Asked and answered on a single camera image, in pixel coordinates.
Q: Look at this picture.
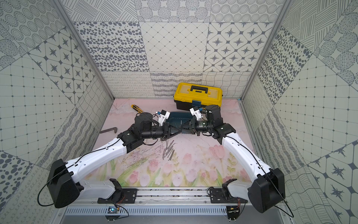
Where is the white perforated cable duct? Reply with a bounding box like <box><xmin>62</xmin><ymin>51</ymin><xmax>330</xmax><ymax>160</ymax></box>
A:
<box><xmin>65</xmin><ymin>205</ymin><xmax>227</xmax><ymax>216</ymax></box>

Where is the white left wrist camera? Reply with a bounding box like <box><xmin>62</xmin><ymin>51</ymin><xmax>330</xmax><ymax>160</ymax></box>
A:
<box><xmin>156</xmin><ymin>110</ymin><xmax>170</xmax><ymax>127</ymax></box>

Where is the yellow black utility knife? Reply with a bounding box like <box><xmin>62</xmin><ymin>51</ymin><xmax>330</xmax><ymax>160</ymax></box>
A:
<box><xmin>131</xmin><ymin>105</ymin><xmax>144</xmax><ymax>113</ymax></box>

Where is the yellow black toolbox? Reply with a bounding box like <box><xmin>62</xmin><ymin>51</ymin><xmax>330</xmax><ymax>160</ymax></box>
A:
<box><xmin>173</xmin><ymin>83</ymin><xmax>223</xmax><ymax>111</ymax></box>

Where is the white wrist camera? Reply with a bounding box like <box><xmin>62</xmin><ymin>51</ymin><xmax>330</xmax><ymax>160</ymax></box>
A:
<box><xmin>156</xmin><ymin>110</ymin><xmax>170</xmax><ymax>127</ymax></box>
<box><xmin>189</xmin><ymin>107</ymin><xmax>204</xmax><ymax>121</ymax></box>

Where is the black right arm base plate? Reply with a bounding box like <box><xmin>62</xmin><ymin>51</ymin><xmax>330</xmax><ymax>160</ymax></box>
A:
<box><xmin>207</xmin><ymin>178</ymin><xmax>248</xmax><ymax>203</ymax></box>

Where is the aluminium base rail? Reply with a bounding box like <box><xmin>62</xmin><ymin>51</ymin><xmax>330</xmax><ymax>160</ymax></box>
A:
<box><xmin>57</xmin><ymin>186</ymin><xmax>289</xmax><ymax>207</ymax></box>

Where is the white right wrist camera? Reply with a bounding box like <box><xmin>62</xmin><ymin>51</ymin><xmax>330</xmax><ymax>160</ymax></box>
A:
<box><xmin>189</xmin><ymin>107</ymin><xmax>204</xmax><ymax>121</ymax></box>

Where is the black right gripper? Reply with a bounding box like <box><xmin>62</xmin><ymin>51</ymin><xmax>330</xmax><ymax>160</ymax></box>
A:
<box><xmin>178</xmin><ymin>117</ymin><xmax>213</xmax><ymax>136</ymax></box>

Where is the dark metal hex key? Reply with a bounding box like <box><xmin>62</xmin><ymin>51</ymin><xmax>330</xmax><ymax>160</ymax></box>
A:
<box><xmin>99</xmin><ymin>127</ymin><xmax>117</xmax><ymax>133</ymax></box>

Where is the steel nail pile middle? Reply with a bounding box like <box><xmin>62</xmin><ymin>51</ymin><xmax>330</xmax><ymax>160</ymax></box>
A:
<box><xmin>166</xmin><ymin>141</ymin><xmax>175</xmax><ymax>157</ymax></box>

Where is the teal plastic storage box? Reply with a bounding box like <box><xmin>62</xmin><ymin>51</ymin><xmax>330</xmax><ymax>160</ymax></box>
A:
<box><xmin>167</xmin><ymin>112</ymin><xmax>193</xmax><ymax>128</ymax></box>

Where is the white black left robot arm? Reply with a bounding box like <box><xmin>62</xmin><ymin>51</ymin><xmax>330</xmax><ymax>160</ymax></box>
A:
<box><xmin>46</xmin><ymin>113</ymin><xmax>182</xmax><ymax>208</ymax></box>

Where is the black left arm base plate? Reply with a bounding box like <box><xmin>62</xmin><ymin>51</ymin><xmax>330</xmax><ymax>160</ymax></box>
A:
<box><xmin>98</xmin><ymin>178</ymin><xmax>138</xmax><ymax>204</ymax></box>

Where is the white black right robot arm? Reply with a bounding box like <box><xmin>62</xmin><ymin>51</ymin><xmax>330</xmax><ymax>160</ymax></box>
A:
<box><xmin>178</xmin><ymin>105</ymin><xmax>285</xmax><ymax>213</ymax></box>

